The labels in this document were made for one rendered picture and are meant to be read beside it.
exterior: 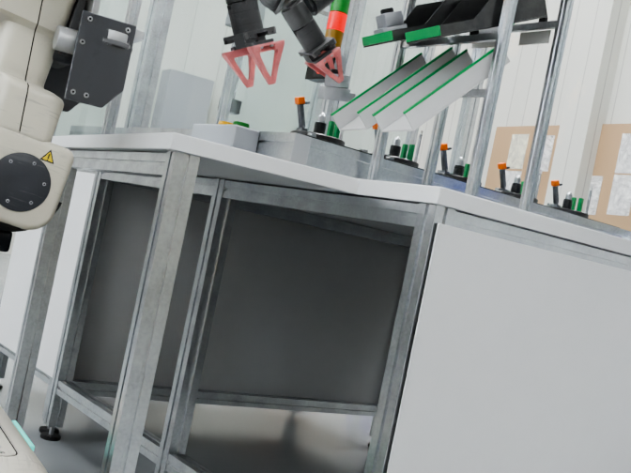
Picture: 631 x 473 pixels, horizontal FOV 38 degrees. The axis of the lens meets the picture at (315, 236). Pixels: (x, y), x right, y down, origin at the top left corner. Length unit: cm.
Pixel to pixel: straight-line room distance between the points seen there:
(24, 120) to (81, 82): 12
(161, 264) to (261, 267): 157
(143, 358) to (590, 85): 605
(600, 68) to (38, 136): 601
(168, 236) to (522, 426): 76
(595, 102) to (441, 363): 579
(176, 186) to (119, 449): 46
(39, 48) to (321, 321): 186
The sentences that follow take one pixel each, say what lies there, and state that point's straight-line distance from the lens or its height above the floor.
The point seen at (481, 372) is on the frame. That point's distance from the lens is 171.
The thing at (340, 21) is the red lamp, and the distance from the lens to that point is 258.
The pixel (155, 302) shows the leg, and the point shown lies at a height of 57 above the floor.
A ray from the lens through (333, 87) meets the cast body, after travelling 215.
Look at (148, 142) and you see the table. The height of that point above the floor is 84.
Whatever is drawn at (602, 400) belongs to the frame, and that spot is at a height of 53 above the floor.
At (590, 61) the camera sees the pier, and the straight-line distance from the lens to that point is 745.
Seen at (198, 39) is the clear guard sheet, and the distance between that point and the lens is 367.
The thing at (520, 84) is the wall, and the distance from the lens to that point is 823.
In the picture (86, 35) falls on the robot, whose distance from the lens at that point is 172.
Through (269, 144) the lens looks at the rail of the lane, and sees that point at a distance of 216.
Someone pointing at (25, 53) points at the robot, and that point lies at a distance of 176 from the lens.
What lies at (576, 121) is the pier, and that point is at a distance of 736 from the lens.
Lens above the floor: 72
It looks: 1 degrees up
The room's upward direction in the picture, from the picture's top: 12 degrees clockwise
